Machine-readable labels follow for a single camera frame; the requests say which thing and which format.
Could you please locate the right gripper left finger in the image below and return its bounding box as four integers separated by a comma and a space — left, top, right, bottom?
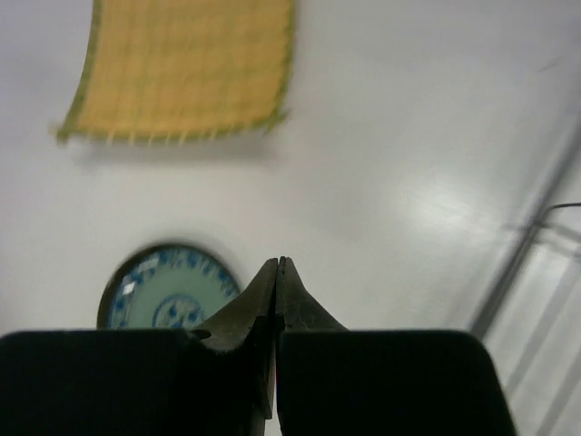
1, 259, 278, 435

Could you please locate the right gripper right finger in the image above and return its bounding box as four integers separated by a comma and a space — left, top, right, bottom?
275, 257, 516, 435

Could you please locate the blue patterned ceramic plate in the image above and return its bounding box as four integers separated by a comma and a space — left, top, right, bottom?
96, 240, 241, 330

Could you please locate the metal rail at right wall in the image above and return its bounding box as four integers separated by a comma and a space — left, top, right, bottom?
467, 126, 581, 410

